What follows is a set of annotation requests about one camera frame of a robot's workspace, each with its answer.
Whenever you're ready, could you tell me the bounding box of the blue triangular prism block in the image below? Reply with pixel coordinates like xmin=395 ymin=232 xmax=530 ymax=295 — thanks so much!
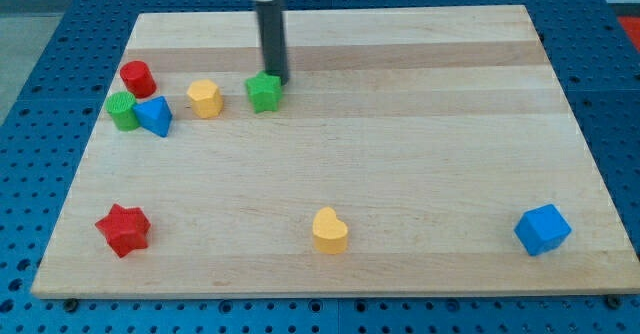
xmin=133 ymin=96 xmax=173 ymax=137

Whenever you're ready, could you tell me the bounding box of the red star block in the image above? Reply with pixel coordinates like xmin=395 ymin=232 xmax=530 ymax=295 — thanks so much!
xmin=95 ymin=203 xmax=151 ymax=258

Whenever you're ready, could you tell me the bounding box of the wooden board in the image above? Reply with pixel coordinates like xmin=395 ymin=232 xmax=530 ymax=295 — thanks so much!
xmin=32 ymin=5 xmax=639 ymax=299

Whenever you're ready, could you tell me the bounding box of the green star block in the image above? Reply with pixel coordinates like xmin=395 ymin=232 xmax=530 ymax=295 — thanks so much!
xmin=245 ymin=71 xmax=282 ymax=113

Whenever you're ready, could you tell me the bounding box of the grey cylindrical robot arm rod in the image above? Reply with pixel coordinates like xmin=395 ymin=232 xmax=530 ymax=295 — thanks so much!
xmin=255 ymin=0 xmax=290 ymax=85

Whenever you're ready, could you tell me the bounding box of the yellow hexagonal block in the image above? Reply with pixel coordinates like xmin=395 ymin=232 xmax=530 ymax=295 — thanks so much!
xmin=187 ymin=79 xmax=224 ymax=119

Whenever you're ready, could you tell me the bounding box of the green cylinder block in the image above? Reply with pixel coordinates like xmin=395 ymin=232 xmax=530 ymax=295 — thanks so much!
xmin=105 ymin=91 xmax=140 ymax=131

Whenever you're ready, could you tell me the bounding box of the red cylinder block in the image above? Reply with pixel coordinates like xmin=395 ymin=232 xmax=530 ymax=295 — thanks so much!
xmin=119 ymin=60 xmax=157 ymax=99

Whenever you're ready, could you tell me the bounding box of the blue cube block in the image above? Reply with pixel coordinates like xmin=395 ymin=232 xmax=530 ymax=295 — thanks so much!
xmin=514 ymin=204 xmax=572 ymax=256

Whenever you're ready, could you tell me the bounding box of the yellow heart block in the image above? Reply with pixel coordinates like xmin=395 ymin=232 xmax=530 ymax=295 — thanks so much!
xmin=312 ymin=207 xmax=349 ymax=255

